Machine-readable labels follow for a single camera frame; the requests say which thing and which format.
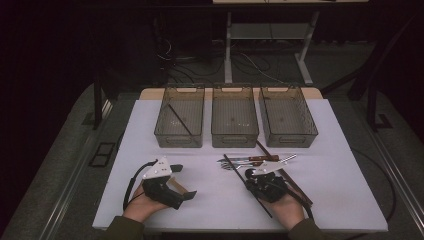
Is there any white metal desk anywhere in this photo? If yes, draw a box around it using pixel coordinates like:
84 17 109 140
212 0 370 87

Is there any black floor cable bundle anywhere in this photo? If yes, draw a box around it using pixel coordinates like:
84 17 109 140
156 36 301 86

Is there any large black metal stand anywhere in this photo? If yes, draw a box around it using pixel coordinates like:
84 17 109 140
319 13 424 133

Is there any small wooden spoon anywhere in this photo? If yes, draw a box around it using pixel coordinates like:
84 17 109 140
167 176 190 195

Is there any transparent grey plastic bin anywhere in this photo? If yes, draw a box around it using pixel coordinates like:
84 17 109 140
210 83 260 149
153 84 206 149
258 84 319 149

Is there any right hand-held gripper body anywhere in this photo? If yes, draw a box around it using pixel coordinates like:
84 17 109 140
251 159 292 204

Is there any fork with wooden handle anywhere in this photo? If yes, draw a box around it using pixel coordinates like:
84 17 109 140
220 161 268 171

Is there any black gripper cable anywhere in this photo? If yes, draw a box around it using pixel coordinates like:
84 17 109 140
273 148 398 240
122 159 159 212

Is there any knife with wooden handle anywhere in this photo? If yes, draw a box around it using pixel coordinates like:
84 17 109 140
217 154 280 163

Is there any person's right hand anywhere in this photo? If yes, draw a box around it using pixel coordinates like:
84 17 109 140
266 189 306 231

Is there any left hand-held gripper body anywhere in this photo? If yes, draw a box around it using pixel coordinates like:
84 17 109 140
141 156 185 210

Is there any metal floor rail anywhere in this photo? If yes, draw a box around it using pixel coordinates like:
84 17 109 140
361 128 424 231
38 99 114 240

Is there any white floor cable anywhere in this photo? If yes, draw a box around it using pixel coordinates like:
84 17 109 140
239 51 288 85

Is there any person's left hand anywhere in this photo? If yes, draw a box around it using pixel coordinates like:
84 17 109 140
122 184 169 224

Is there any metal spoon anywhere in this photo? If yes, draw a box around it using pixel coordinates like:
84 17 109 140
244 153 298 180

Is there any black floor outlet frame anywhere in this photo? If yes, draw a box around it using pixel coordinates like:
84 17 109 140
88 142 117 168

